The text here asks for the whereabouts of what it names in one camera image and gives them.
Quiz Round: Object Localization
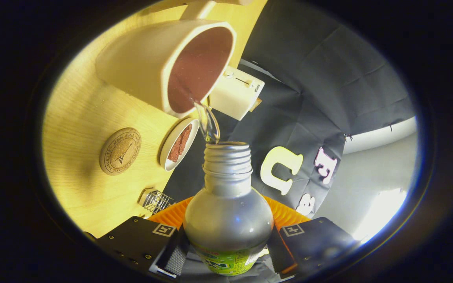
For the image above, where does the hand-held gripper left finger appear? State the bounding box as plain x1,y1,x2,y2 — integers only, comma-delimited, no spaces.
93,197,193,279

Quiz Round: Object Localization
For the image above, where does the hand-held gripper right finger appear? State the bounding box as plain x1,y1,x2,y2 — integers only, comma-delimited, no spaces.
262,195,357,279

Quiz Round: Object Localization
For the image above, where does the silver juice bottle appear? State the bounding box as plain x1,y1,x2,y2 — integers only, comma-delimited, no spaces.
183,141,274,276

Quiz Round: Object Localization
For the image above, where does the round cork coaster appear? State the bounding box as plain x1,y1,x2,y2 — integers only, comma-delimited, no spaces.
99,127,142,176

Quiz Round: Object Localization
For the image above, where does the clear juice stream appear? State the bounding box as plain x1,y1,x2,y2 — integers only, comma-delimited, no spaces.
193,98,221,144

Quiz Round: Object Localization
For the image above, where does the cream cup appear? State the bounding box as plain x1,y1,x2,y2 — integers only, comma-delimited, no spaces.
96,0,252,119

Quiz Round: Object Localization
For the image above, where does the brown meat slice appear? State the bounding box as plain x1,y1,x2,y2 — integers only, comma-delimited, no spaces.
178,124,193,156
168,134,184,163

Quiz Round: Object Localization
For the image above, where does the white round plate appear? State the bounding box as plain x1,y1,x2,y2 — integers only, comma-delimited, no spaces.
160,118,200,172

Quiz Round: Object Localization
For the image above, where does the white toaster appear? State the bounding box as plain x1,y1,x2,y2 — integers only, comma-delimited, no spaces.
209,66,265,121

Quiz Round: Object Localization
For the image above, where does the wooden table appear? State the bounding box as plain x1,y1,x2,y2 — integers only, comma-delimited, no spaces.
42,0,268,238

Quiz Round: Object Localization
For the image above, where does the black backdrop cloth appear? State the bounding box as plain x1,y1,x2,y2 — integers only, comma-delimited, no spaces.
164,0,416,221

